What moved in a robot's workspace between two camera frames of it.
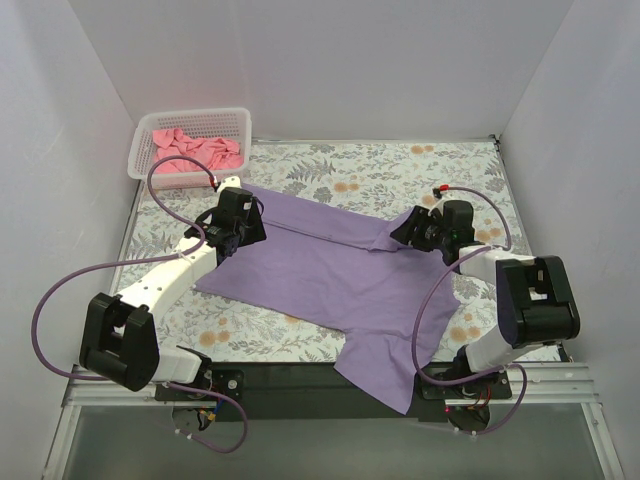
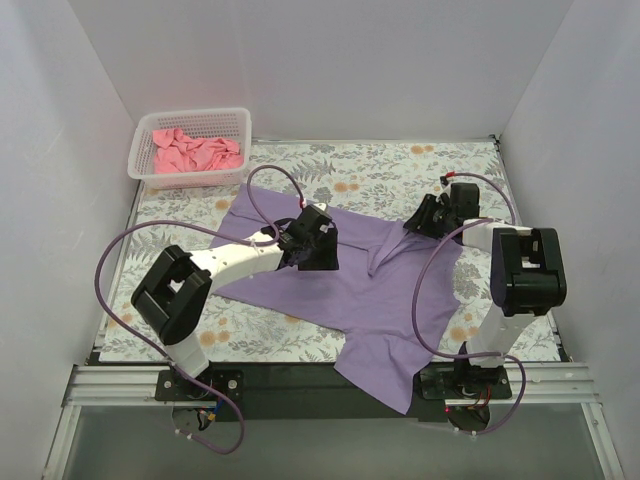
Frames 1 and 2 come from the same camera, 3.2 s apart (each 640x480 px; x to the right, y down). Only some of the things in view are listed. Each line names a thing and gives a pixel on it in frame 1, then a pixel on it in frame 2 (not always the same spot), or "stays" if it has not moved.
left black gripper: [250, 226] → [320, 251]
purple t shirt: [343, 272] stays
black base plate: [324, 393] stays
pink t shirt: [213, 153] stays
